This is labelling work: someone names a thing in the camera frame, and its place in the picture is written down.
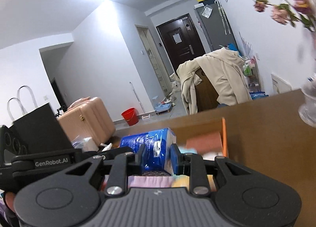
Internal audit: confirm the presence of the orange pink sponge block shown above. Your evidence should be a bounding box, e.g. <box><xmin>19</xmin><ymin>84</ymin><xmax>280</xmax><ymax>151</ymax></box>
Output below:
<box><xmin>186</xmin><ymin>132</ymin><xmax>223</xmax><ymax>155</ymax></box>

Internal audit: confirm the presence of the blue tissue pack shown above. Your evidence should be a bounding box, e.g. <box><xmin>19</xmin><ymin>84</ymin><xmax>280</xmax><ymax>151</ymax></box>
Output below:
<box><xmin>119</xmin><ymin>128</ymin><xmax>176</xmax><ymax>175</ymax></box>

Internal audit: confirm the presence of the person left hand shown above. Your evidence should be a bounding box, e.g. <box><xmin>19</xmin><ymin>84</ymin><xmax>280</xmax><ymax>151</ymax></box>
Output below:
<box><xmin>1</xmin><ymin>192</ymin><xmax>16</xmax><ymax>216</ymax></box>

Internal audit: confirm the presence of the yellow fluffy toy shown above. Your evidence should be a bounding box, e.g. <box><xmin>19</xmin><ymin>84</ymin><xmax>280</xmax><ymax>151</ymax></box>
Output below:
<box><xmin>171</xmin><ymin>175</ymin><xmax>216</xmax><ymax>191</ymax></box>

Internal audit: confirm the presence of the cardboard box red orange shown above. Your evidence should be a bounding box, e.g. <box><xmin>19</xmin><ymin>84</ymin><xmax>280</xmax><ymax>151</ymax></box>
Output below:
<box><xmin>170</xmin><ymin>116</ymin><xmax>229</xmax><ymax>176</ymax></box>

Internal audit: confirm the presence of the black paper bag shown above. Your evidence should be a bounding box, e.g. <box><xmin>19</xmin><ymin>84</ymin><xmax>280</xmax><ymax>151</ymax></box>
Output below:
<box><xmin>7</xmin><ymin>85</ymin><xmax>73</xmax><ymax>154</ymax></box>

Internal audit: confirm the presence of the red plastic bucket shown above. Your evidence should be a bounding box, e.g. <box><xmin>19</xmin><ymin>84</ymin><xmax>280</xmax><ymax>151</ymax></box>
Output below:
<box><xmin>121</xmin><ymin>108</ymin><xmax>139</xmax><ymax>126</ymax></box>

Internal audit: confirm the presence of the white mop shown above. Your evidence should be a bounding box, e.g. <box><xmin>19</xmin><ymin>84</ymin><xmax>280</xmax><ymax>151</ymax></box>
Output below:
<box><xmin>129</xmin><ymin>82</ymin><xmax>150</xmax><ymax>121</ymax></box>

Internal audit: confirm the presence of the pink suitcase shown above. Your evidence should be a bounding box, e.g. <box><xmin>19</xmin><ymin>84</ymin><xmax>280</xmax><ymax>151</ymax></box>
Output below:
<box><xmin>57</xmin><ymin>97</ymin><xmax>115</xmax><ymax>146</ymax></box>

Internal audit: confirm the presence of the blue pet feeding tray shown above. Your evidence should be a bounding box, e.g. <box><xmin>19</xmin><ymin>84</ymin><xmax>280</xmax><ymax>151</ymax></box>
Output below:
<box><xmin>155</xmin><ymin>96</ymin><xmax>176</xmax><ymax>115</ymax></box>

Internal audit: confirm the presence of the brown wooden chair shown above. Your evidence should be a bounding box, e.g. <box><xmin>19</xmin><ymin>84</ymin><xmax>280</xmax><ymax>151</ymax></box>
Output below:
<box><xmin>195</xmin><ymin>69</ymin><xmax>219</xmax><ymax>112</ymax></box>

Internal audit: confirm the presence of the white dog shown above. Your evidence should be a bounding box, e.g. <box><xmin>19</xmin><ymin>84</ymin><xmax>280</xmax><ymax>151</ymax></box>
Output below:
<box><xmin>169</xmin><ymin>73</ymin><xmax>181</xmax><ymax>96</ymax></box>

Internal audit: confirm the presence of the beige coat on chair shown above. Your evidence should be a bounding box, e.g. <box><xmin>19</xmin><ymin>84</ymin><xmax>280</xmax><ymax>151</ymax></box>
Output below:
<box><xmin>176</xmin><ymin>47</ymin><xmax>252</xmax><ymax>115</ymax></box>

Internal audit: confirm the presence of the white panel heater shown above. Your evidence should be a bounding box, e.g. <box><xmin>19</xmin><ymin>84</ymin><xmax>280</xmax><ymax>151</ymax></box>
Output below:
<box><xmin>271</xmin><ymin>73</ymin><xmax>292</xmax><ymax>95</ymax></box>

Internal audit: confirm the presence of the dark entrance door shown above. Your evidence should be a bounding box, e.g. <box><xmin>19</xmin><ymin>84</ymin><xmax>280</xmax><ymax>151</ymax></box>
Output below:
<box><xmin>156</xmin><ymin>13</ymin><xmax>205</xmax><ymax>71</ymax></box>

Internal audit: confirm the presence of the clear plastic cup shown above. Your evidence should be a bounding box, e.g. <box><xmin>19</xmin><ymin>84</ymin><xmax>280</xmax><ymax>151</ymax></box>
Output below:
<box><xmin>298</xmin><ymin>73</ymin><xmax>316</xmax><ymax>127</ymax></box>

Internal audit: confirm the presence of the grey refrigerator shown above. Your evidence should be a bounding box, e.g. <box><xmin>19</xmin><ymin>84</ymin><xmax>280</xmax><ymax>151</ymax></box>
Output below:
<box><xmin>194</xmin><ymin>2</ymin><xmax>238</xmax><ymax>51</ymax></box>

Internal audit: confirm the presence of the dried pink rose bouquet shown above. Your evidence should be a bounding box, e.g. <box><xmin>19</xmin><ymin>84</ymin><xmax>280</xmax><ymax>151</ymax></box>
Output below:
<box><xmin>253</xmin><ymin>0</ymin><xmax>315</xmax><ymax>34</ymax></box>

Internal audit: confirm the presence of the white appliance with cable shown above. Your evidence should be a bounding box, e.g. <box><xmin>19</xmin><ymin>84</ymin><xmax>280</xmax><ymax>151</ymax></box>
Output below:
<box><xmin>71</xmin><ymin>136</ymin><xmax>113</xmax><ymax>152</ymax></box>

